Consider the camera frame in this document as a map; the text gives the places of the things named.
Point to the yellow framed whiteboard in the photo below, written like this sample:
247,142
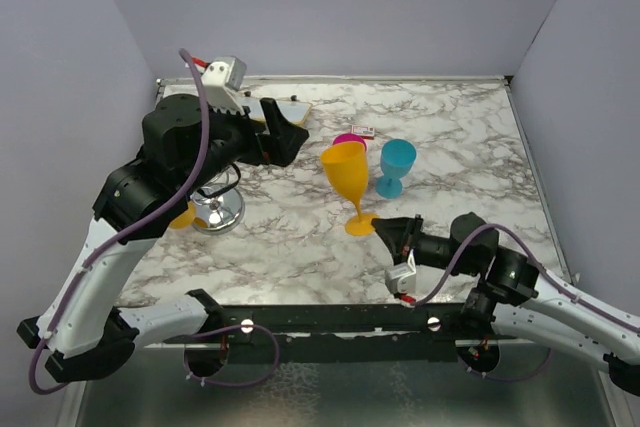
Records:
295,112

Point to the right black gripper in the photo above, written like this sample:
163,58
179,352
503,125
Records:
400,233

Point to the blue plastic wine glass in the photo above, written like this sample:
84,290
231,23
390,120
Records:
397,159

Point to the red card box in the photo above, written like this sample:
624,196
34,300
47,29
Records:
365,132

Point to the pink plastic wine glass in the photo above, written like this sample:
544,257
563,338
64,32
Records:
352,139

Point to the yellow wine glass front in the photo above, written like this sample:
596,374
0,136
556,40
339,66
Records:
346,167

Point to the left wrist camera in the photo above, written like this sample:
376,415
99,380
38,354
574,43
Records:
222,79

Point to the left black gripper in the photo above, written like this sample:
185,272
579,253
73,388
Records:
283,143

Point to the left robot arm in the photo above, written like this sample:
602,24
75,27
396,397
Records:
186,143

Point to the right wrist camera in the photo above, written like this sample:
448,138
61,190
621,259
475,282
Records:
400,279

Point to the aluminium rail frame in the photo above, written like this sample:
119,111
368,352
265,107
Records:
292,268

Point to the yellow wine glass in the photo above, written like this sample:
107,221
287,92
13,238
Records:
190,217
346,167

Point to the chrome wine glass rack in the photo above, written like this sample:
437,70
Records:
220,214

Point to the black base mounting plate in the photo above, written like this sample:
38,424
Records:
343,333

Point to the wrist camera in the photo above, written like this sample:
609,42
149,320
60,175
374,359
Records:
400,279
222,79

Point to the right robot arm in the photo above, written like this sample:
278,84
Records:
514,297

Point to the yellow wine glass rear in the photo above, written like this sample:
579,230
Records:
190,217

